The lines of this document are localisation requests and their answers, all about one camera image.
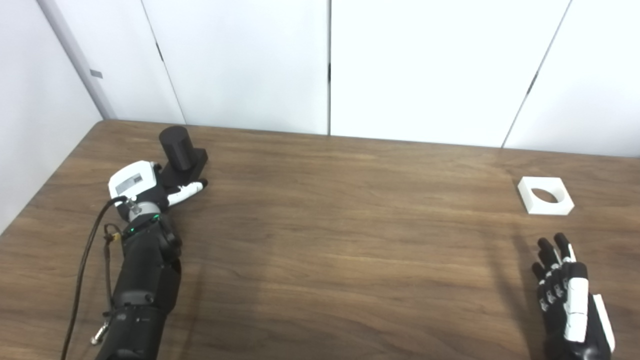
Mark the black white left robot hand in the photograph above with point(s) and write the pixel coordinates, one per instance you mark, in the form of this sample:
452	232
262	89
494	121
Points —
132	180

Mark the white square piece with hole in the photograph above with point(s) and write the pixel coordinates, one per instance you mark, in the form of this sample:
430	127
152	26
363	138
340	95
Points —
547	209

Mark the small gray wall tag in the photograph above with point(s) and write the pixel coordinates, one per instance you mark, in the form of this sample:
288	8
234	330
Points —
96	74

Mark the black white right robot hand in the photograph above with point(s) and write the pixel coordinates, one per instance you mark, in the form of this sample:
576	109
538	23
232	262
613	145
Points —
577	300

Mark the black peg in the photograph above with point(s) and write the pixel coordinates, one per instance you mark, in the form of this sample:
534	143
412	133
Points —
179	150

